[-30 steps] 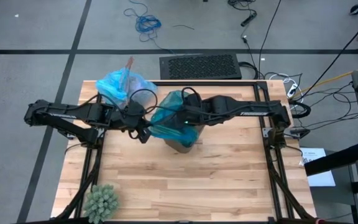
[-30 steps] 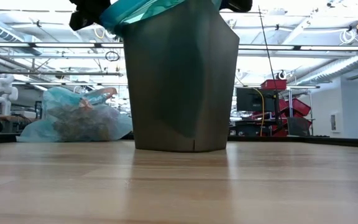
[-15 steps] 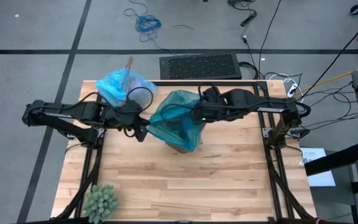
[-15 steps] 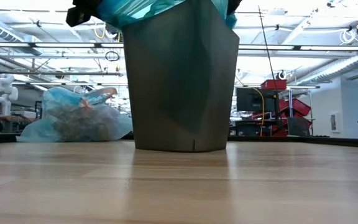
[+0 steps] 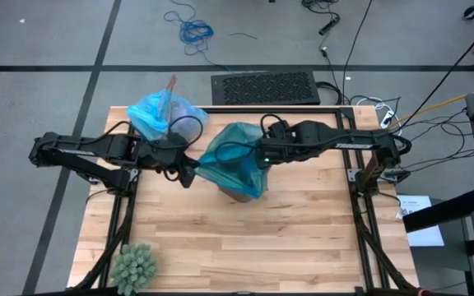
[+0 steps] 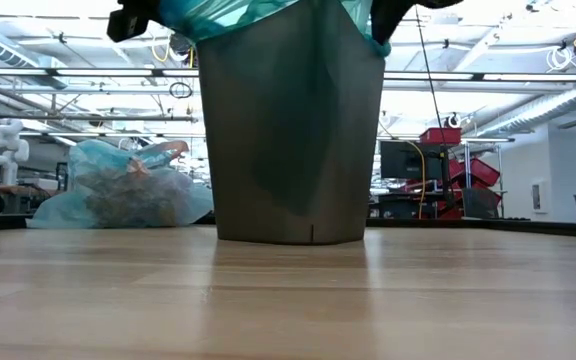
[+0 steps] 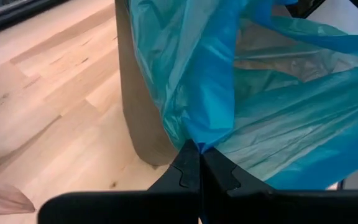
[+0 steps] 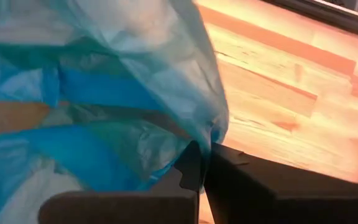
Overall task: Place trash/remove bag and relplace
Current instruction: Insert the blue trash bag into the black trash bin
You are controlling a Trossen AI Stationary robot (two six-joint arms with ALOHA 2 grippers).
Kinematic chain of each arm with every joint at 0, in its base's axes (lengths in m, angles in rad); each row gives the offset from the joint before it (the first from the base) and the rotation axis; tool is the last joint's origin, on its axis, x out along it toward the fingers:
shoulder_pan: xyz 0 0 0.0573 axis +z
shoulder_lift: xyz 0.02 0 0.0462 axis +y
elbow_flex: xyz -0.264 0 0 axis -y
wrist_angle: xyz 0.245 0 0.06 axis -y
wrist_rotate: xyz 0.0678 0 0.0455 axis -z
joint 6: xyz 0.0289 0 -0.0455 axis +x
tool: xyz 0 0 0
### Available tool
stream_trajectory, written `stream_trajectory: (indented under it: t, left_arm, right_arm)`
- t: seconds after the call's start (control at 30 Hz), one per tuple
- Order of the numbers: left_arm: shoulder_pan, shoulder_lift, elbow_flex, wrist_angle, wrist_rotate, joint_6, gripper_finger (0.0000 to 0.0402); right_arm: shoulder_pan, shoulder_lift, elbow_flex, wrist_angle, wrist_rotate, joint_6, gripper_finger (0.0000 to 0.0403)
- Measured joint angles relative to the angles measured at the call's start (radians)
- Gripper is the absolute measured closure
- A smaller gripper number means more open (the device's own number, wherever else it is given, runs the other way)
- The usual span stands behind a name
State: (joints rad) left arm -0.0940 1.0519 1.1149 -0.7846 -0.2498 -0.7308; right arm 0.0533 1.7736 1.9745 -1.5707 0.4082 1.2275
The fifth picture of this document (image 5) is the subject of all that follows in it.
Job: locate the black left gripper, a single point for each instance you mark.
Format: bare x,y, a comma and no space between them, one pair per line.
159,158

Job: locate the green artificial succulent plant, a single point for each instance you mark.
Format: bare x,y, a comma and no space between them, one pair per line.
133,267

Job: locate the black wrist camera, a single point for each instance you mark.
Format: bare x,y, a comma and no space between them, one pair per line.
279,128
173,144

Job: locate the white printed paper sheet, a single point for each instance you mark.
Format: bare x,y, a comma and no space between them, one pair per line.
416,203

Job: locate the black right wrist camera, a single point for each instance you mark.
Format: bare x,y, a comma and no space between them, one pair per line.
279,128

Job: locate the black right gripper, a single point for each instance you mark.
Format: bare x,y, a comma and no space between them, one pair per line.
272,152

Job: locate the green trash bag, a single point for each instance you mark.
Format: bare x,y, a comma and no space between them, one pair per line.
233,164

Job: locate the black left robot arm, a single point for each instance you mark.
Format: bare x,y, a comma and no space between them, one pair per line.
76,153

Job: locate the black flat bar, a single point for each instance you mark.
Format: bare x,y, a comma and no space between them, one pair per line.
447,209

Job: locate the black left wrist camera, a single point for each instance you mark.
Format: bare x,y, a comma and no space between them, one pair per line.
173,144

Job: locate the white power strip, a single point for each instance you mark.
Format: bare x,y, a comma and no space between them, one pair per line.
386,119

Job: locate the black power strip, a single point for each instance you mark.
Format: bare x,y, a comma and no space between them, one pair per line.
329,25

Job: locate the light blue bin liner bag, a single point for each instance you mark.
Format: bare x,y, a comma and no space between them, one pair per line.
159,115

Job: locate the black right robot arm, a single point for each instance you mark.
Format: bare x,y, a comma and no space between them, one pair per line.
344,141

